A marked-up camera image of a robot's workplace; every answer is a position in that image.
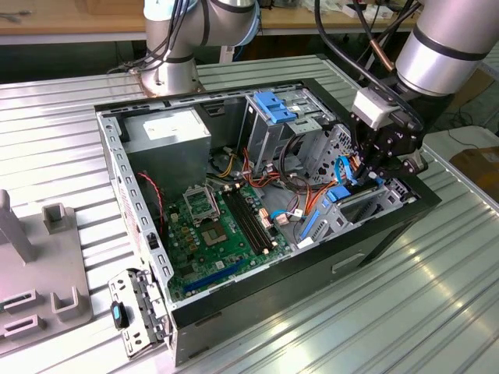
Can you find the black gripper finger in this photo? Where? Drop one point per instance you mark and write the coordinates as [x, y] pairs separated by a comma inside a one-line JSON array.
[[405, 167], [366, 175]]

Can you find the hard disk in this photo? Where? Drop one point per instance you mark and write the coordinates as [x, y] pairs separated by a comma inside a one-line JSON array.
[[337, 194]]

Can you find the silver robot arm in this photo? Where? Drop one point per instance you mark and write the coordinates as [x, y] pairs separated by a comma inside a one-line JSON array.
[[440, 50]]

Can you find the grey disk bay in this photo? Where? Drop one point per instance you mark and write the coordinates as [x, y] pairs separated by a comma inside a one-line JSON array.
[[331, 222]]

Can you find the white low table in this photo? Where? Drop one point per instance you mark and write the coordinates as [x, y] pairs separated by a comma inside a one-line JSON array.
[[444, 140]]

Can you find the brown cardboard box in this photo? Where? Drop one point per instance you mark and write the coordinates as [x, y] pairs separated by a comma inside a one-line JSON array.
[[479, 167]]

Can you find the large brown carton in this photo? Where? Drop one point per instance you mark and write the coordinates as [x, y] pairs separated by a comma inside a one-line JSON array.
[[473, 87]]

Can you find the grey optical drive cage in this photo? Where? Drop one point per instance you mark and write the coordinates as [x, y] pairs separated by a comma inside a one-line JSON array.
[[265, 136]]

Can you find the blue drive cage latch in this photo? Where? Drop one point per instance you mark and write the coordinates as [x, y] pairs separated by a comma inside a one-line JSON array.
[[274, 108]]

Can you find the black RAM slot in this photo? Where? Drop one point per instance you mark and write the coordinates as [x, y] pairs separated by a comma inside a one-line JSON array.
[[254, 220], [242, 223]]

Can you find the white boxes on desk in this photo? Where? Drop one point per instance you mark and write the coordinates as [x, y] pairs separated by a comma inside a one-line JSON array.
[[347, 11]]

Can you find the black open PC case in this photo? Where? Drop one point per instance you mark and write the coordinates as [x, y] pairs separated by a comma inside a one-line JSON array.
[[273, 280]]

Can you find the CPU socket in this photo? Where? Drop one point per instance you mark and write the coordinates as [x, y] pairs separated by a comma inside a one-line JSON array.
[[213, 235]]

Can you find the green motherboard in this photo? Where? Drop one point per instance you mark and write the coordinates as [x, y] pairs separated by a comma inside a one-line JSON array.
[[218, 265]]

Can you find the blue expansion slot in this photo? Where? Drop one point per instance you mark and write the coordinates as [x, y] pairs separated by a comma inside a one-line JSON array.
[[212, 277]]

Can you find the grey power supply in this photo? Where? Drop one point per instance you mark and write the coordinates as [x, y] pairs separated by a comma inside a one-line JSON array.
[[167, 152]]

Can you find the black and blue latch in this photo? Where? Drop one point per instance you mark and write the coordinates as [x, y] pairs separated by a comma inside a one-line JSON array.
[[119, 315]]

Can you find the grey parts rack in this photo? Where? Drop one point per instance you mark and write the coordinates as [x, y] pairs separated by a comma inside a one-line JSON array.
[[43, 257]]

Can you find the wooden desk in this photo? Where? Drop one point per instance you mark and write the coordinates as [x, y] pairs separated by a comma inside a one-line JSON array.
[[58, 21]]

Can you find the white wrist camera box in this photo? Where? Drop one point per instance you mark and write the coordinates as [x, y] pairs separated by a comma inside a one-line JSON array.
[[370, 107]]

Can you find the brown arm base plate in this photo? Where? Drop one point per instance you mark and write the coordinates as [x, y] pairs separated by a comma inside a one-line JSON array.
[[199, 87]]

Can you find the silver hinged slot bracket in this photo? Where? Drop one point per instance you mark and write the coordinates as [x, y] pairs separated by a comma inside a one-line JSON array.
[[140, 311]]

